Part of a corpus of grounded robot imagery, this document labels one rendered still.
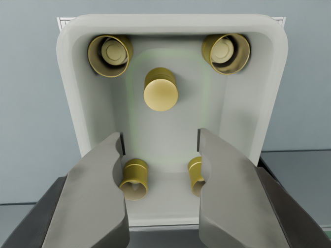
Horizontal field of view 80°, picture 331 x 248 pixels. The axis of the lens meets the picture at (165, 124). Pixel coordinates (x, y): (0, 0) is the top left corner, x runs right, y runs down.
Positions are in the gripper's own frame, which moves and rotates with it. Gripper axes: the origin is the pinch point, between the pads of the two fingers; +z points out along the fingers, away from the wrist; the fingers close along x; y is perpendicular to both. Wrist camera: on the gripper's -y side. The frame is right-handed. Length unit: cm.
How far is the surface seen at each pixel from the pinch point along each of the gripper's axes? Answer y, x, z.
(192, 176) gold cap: 11.5, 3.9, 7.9
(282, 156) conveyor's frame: 11.7, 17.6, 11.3
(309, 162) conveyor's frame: 11.8, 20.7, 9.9
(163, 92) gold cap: -0.5, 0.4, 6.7
